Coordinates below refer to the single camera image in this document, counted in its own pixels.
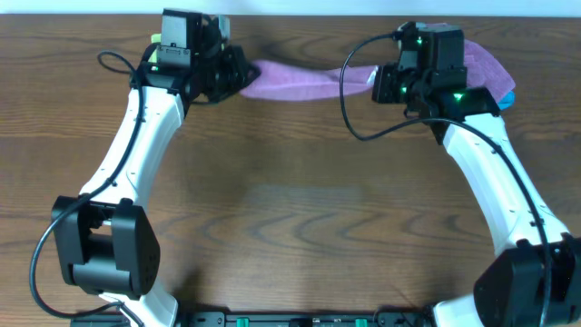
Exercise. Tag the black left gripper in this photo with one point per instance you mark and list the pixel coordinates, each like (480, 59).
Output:
(235, 69)

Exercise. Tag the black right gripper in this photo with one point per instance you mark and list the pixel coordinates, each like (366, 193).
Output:
(384, 84)

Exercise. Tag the purple microfiber cloth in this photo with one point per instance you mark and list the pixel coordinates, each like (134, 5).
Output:
(287, 83)

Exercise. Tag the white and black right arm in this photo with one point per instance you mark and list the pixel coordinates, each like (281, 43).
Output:
(535, 277)

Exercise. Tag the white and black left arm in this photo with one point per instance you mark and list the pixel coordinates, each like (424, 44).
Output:
(105, 243)

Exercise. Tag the crumpled purple cloth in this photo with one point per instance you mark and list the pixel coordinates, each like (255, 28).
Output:
(484, 70)

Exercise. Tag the blue cloth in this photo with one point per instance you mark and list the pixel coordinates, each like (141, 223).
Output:
(507, 101)

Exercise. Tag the green folded cloth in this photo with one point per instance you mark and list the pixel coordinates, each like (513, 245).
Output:
(155, 41)

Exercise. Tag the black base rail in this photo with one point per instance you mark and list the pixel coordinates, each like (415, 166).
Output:
(380, 319)

